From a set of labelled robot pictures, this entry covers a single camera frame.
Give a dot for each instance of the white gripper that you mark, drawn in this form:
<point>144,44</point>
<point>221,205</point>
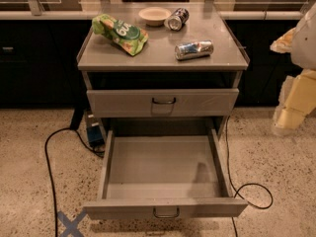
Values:
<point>305,46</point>

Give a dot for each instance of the silver blue redbull can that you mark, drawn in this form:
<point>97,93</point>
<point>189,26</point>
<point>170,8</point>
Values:
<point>194,49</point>

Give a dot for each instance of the dark soda can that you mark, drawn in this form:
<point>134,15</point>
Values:
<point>177,19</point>

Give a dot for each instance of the grey drawer cabinet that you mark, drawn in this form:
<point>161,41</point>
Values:
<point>106,66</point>

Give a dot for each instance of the grey upper drawer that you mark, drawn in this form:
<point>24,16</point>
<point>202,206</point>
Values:
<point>162,103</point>

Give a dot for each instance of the open grey middle drawer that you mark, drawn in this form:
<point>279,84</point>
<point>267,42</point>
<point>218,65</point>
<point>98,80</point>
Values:
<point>164,177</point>

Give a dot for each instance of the beige bowl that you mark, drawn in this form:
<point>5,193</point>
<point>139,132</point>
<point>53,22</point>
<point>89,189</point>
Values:
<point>154,16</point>

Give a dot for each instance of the green chip bag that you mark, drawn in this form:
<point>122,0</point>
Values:
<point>129,37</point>

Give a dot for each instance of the blue power box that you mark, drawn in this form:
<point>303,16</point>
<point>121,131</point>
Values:
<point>94,134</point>

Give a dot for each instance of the dark counter cabinet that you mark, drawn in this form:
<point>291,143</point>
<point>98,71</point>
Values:
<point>38,67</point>

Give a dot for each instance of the blue tape cross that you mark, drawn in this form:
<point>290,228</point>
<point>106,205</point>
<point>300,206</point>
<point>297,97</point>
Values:
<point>71,226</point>

